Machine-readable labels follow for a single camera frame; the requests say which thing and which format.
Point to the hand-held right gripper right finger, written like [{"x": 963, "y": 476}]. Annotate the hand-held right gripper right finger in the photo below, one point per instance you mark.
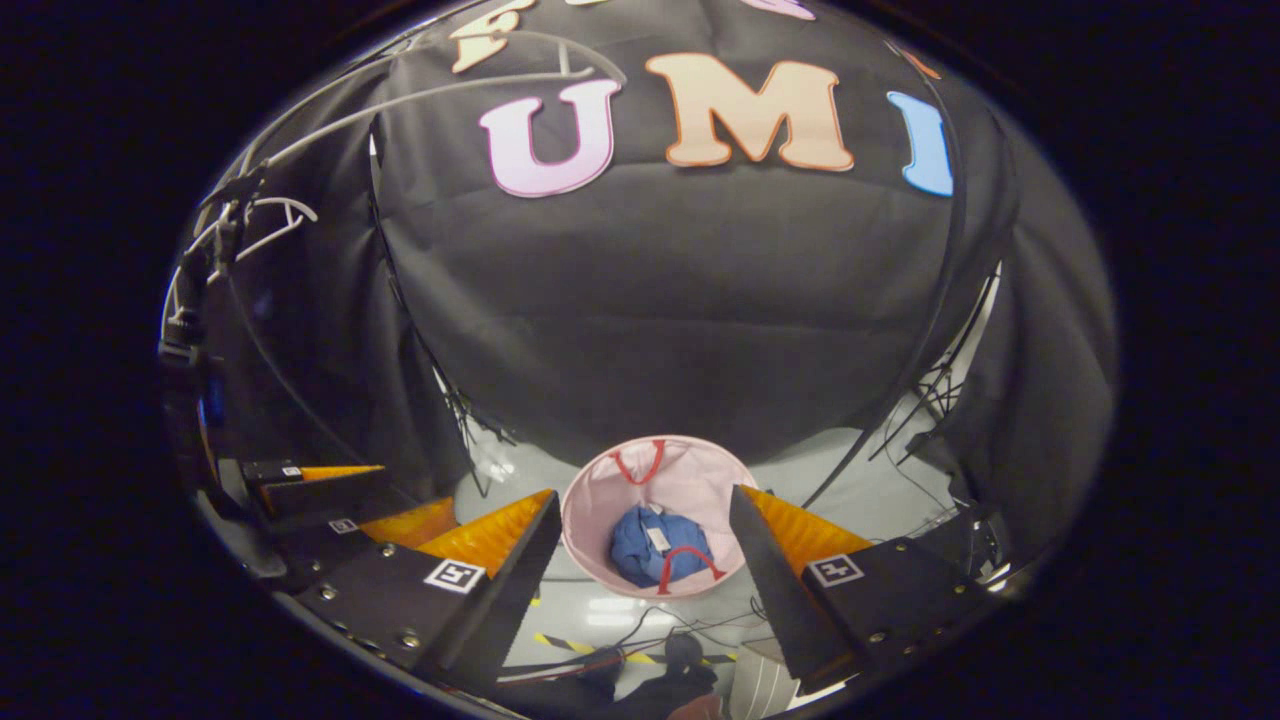
[{"x": 775, "y": 600}]

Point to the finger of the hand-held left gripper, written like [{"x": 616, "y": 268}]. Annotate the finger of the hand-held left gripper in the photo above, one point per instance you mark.
[
  {"x": 330, "y": 545},
  {"x": 320, "y": 492}
]

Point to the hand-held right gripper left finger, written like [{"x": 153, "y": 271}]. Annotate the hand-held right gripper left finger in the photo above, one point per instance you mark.
[{"x": 505, "y": 610}]

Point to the pink laundry hamper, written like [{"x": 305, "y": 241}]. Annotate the pink laundry hamper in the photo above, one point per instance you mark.
[{"x": 600, "y": 500}]

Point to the white clothes hanger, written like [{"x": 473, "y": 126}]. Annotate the white clothes hanger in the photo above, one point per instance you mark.
[
  {"x": 295, "y": 206},
  {"x": 480, "y": 86}
]

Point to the black clothes rack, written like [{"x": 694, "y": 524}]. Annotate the black clothes rack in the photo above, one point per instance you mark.
[{"x": 955, "y": 220}]

